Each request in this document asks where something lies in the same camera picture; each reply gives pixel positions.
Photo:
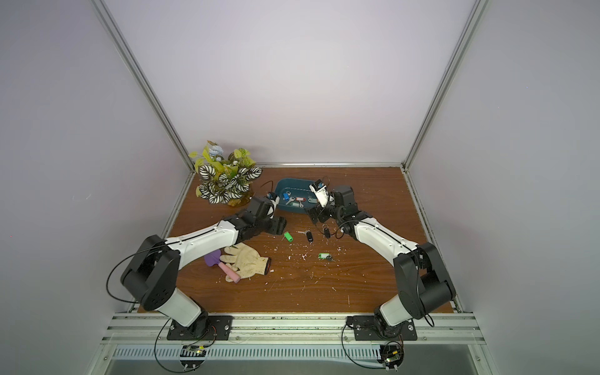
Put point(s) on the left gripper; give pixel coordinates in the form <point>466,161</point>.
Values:
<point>279,225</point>

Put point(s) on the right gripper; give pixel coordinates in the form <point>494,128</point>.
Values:
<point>319,213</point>

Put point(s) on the bright green key tag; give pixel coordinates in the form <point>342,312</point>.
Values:
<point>288,236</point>

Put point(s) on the teal plastic storage box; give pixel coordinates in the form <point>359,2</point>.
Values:
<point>301,196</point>

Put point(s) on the green tag key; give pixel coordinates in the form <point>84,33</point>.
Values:
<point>325,257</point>

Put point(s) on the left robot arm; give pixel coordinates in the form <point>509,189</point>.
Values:
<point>151,276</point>

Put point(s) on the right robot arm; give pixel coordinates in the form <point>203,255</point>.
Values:
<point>422,280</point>

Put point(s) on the beige work glove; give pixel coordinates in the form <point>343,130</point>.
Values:
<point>245,261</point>

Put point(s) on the artificial potted plant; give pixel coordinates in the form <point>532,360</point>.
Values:
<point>225,179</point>

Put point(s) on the purple pink garden trowel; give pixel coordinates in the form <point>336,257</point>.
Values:
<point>212,259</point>

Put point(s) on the left electronics board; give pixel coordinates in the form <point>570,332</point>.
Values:
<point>192,357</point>

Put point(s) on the electronics board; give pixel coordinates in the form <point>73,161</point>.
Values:
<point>192,357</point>
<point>392,355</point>

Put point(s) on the right electronics board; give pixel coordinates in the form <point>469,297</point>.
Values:
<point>392,355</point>

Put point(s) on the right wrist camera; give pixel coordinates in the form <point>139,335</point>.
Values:
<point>320,190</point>

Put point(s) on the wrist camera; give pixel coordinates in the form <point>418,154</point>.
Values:
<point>320,190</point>
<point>274,201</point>

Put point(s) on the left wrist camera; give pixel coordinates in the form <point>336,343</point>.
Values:
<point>274,201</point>

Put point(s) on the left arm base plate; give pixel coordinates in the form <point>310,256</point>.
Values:
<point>207,328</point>

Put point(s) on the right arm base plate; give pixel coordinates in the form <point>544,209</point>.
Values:
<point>374,328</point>

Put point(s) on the aluminium front rail frame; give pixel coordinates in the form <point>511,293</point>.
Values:
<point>284,336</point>

